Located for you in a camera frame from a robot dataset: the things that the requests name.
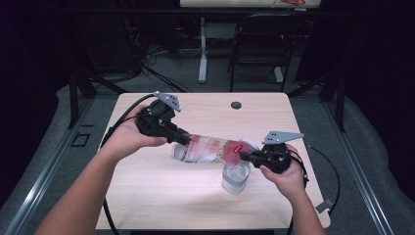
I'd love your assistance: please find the aluminium floor rail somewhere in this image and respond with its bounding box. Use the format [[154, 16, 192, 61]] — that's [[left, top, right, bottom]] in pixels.
[[3, 97, 94, 235], [321, 96, 395, 235]]

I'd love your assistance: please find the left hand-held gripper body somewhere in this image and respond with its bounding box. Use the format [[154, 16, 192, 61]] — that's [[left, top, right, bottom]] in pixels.
[[136, 91, 182, 143]]

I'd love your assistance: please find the bundle of black floor cables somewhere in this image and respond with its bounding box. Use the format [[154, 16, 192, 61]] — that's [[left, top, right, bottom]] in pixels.
[[123, 19, 194, 94]]

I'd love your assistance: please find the person's right hand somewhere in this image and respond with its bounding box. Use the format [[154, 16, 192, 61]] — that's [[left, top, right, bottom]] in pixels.
[[259, 145, 308, 202]]

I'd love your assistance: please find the left hand-held gripper black cable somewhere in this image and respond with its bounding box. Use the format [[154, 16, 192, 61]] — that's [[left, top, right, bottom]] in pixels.
[[100, 93, 157, 235]]

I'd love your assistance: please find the black folding chair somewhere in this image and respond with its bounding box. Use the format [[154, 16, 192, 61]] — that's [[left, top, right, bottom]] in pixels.
[[228, 13, 309, 93]]

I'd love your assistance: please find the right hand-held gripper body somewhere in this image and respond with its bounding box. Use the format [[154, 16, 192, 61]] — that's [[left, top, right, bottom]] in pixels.
[[258, 130, 305, 174]]

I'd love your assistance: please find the grey cable clip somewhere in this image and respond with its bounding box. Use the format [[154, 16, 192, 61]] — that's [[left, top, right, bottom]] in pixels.
[[315, 197, 336, 215]]

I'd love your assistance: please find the light wooden desk top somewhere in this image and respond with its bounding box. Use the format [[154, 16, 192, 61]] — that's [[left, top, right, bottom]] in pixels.
[[179, 0, 323, 9]]

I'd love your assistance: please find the black metal stand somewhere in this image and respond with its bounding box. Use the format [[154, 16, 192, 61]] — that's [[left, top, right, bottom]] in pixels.
[[287, 65, 346, 133], [67, 65, 128, 130]]

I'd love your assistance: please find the hand-held gripper black cable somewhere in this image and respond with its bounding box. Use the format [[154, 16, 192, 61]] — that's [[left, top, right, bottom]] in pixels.
[[287, 145, 342, 235], [100, 93, 157, 235]]

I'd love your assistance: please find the white desk leg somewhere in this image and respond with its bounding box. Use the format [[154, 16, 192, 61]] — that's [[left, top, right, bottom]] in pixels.
[[273, 66, 285, 83], [198, 17, 209, 84]]

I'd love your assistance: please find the right hand-held gripper black cable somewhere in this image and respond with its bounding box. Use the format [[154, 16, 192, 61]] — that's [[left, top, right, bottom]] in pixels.
[[287, 145, 342, 235]]

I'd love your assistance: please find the clear jar with white lid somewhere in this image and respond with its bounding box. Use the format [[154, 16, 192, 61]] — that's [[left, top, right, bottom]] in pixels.
[[221, 138, 261, 196]]

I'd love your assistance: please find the person's left hand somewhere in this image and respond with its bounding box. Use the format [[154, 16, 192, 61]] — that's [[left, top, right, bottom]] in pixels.
[[101, 105, 168, 161]]

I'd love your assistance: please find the grey metal box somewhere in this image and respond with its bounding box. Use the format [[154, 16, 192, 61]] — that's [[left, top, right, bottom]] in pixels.
[[205, 23, 241, 40]]

